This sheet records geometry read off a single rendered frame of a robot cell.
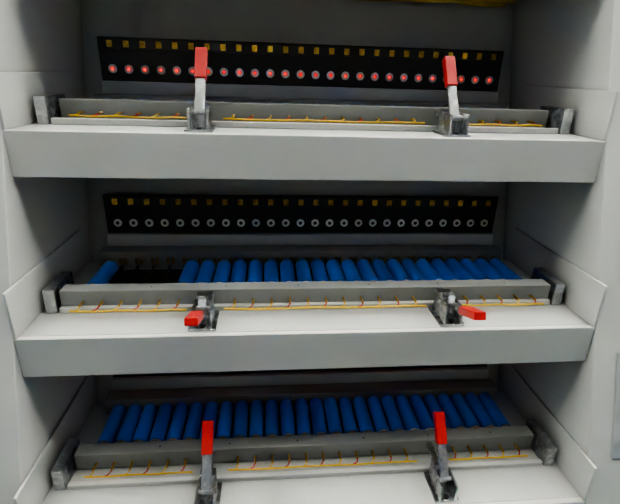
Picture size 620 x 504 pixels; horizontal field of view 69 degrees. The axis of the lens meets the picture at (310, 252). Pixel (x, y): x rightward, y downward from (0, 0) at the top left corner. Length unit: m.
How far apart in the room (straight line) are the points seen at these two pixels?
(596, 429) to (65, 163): 0.63
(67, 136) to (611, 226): 0.57
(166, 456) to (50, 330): 0.20
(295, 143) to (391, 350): 0.24
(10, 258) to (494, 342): 0.50
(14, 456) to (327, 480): 0.33
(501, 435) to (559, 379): 0.10
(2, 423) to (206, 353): 0.21
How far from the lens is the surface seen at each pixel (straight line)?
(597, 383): 0.61
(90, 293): 0.54
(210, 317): 0.47
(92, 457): 0.63
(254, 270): 0.56
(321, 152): 0.46
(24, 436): 0.57
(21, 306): 0.53
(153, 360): 0.50
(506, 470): 0.65
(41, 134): 0.51
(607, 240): 0.58
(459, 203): 0.67
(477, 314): 0.45
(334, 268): 0.57
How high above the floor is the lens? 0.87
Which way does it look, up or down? 5 degrees down
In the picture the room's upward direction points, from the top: straight up
